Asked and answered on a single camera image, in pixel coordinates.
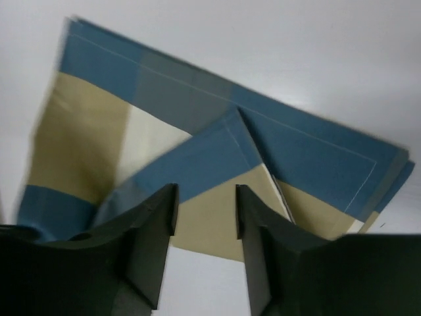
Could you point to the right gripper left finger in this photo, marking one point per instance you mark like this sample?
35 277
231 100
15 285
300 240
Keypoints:
113 269

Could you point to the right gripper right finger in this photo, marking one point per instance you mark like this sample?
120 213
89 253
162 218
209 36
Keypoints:
293 272

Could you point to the blue beige white cloth placemat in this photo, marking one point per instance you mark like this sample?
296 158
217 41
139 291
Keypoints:
122 120

